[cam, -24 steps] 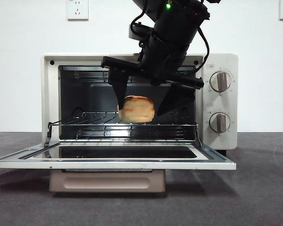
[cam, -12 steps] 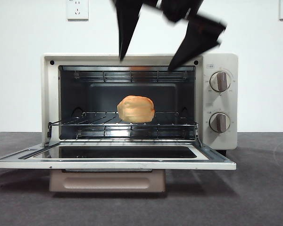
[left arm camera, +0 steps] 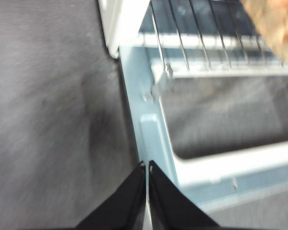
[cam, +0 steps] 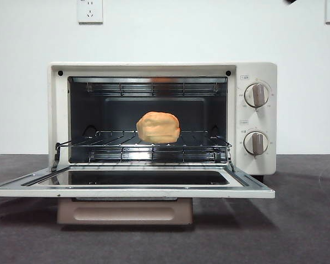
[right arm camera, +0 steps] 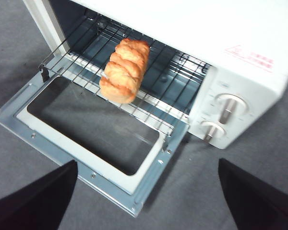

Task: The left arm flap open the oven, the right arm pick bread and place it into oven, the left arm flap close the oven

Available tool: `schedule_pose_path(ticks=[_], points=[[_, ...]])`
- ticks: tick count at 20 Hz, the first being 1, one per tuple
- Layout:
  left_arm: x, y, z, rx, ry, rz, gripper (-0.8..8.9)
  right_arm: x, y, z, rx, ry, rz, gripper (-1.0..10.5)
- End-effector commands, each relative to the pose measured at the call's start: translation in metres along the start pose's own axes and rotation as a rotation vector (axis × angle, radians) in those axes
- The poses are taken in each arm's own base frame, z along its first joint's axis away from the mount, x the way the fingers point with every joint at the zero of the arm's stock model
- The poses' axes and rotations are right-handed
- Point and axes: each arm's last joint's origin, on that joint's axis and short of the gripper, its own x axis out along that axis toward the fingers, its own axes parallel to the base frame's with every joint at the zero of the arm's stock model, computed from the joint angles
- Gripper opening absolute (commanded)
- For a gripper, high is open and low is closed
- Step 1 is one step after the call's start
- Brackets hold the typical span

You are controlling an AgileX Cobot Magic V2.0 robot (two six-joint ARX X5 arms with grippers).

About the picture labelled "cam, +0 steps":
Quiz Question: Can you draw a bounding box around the golden bread roll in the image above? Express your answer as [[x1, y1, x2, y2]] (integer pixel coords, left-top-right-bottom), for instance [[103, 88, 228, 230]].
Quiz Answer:
[[136, 111, 181, 144]]

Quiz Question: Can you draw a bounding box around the oven door with beige handle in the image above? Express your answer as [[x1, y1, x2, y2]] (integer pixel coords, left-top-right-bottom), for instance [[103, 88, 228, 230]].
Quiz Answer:
[[0, 163, 276, 226]]

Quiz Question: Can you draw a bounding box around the beige oven knob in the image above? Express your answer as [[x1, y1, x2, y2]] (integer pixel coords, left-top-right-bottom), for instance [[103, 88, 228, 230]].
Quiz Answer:
[[244, 84, 271, 108], [243, 131, 270, 156]]

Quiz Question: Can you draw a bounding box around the white Toshiba toaster oven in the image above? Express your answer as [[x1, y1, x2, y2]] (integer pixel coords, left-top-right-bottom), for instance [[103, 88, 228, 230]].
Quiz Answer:
[[48, 62, 278, 183]]

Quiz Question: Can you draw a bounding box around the metal wire oven rack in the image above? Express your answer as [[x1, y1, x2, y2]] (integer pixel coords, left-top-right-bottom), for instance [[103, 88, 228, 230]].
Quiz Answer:
[[54, 130, 233, 151]]

